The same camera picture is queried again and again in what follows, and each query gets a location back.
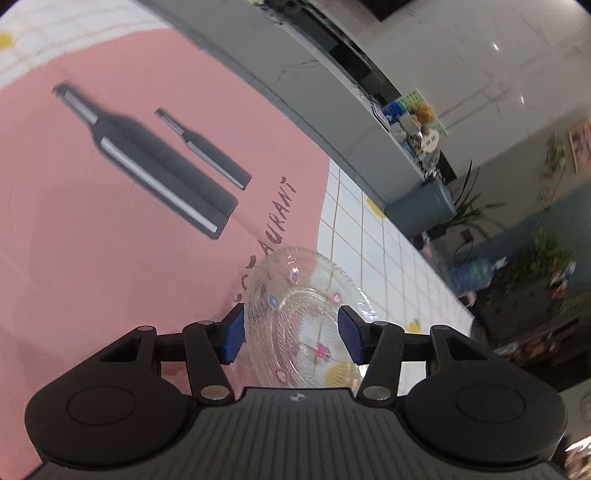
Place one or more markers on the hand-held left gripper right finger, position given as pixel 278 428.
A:
pixel 352 334

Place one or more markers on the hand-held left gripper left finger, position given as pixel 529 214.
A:
pixel 232 334

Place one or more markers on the clear glass flower-dotted plate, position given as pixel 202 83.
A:
pixel 300 295

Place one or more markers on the white checked lemon-print tablecloth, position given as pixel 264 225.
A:
pixel 392 258

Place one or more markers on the blue water bottle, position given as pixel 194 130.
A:
pixel 475 272

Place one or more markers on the grey trash bin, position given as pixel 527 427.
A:
pixel 422 207

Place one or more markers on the pink bottle-print table mat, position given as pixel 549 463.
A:
pixel 115 240

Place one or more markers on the tall leafy potted plant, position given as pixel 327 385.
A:
pixel 466 203

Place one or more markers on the dark drawer cabinet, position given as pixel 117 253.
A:
pixel 531 318

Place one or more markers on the trailing green plant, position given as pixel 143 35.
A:
pixel 540 258

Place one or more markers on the brown teddy bear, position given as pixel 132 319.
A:
pixel 424 115

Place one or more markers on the climbing vine plant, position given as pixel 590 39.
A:
pixel 554 157

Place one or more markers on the grey marble tv console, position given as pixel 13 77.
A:
pixel 300 69

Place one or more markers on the black television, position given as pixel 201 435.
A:
pixel 383 7

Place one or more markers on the wall picture frame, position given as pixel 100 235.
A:
pixel 581 145

